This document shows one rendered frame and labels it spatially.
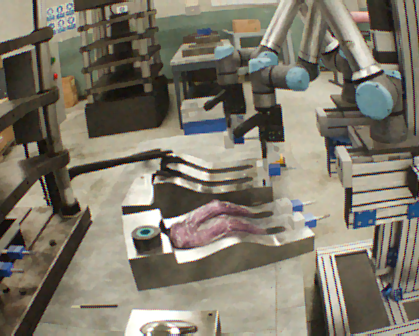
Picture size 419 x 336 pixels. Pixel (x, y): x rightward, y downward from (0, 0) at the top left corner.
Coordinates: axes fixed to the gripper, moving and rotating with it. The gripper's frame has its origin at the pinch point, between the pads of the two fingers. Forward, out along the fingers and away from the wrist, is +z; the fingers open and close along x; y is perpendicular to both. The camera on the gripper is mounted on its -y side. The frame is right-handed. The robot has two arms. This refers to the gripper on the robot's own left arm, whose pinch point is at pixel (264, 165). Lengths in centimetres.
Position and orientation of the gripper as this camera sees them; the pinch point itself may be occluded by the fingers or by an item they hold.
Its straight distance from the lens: 156.1
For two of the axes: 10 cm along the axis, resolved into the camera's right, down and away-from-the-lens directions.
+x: 0.8, -3.9, 9.2
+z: 1.1, 9.2, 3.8
